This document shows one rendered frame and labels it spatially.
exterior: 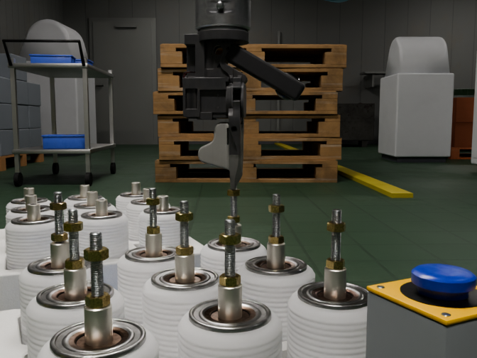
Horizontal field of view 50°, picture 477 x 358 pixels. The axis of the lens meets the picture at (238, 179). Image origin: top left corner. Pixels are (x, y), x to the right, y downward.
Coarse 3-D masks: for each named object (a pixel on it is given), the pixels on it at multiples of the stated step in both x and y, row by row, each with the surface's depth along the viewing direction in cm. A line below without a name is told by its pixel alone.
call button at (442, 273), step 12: (432, 264) 35; (444, 264) 35; (420, 276) 33; (432, 276) 33; (444, 276) 32; (456, 276) 32; (468, 276) 33; (420, 288) 34; (432, 288) 32; (444, 288) 32; (456, 288) 32; (468, 288) 32
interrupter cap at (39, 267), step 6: (48, 258) 65; (30, 264) 62; (36, 264) 62; (42, 264) 62; (48, 264) 63; (84, 264) 62; (30, 270) 60; (36, 270) 59; (42, 270) 60; (48, 270) 60; (54, 270) 60; (60, 270) 60
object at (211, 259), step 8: (208, 248) 71; (264, 248) 72; (200, 256) 72; (208, 256) 70; (216, 256) 69; (240, 256) 69; (248, 256) 69; (256, 256) 70; (200, 264) 73; (208, 264) 70; (216, 264) 69; (240, 264) 68; (216, 272) 69
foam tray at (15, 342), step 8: (0, 312) 66; (8, 312) 66; (16, 312) 66; (0, 320) 64; (8, 320) 64; (16, 320) 64; (0, 328) 61; (8, 328) 61; (16, 328) 61; (0, 336) 59; (8, 336) 59; (16, 336) 59; (0, 344) 57; (8, 344) 57; (16, 344) 57; (0, 352) 55; (8, 352) 55; (16, 352) 55; (24, 352) 55
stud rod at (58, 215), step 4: (56, 192) 61; (60, 192) 61; (56, 196) 61; (60, 196) 61; (56, 200) 61; (60, 200) 61; (56, 212) 61; (60, 212) 61; (56, 216) 61; (60, 216) 61; (56, 220) 61; (60, 220) 62; (56, 224) 62; (60, 224) 62; (56, 228) 62; (60, 228) 62; (56, 232) 62; (60, 232) 62
